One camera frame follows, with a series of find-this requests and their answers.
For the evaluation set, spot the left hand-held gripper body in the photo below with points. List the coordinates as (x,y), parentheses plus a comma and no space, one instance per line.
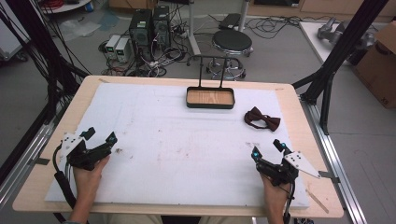
(81,155)

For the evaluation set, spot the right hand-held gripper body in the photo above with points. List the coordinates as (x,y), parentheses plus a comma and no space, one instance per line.
(280,172)

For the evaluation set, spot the dark red bow tie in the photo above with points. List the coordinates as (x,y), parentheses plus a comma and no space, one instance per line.
(264,119)

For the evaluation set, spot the black stand with wooden tray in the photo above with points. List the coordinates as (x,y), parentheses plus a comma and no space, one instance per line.
(210,98)

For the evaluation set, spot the person's right hand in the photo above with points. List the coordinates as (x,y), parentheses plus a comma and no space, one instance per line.
(277,196)

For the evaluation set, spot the person's left hand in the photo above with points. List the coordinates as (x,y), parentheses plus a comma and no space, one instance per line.
(87,182)

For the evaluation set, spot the thin wooden stick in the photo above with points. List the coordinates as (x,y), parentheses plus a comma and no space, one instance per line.
(317,201)

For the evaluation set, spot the white foam mat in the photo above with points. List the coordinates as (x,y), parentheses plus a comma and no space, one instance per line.
(186,149)

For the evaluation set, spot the white power supply box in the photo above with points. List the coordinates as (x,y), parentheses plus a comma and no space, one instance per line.
(112,46)
(122,49)

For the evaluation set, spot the clear plastic sheet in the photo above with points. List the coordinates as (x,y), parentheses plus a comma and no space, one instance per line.
(77,29)

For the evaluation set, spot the black computer tower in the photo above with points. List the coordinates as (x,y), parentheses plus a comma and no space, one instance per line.
(140,34)
(161,28)

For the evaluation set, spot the black round stool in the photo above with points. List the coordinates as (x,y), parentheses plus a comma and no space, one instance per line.
(232,42)

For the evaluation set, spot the brown cardboard box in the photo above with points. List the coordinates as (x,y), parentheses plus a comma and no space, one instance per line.
(378,68)

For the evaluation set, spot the grey machine part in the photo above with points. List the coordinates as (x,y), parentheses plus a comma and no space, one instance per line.
(330,31)

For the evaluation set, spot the round white table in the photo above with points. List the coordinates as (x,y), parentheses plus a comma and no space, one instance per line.
(65,5)

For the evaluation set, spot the black flat device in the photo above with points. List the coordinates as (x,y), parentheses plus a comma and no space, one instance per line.
(229,21)

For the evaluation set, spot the white table leg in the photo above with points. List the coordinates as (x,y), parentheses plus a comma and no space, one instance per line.
(193,31)

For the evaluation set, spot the aluminium rail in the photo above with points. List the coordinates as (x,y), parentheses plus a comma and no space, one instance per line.
(21,168)
(339,174)

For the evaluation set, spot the black metal frame post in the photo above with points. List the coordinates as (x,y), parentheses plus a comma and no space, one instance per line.
(40,46)
(342,46)

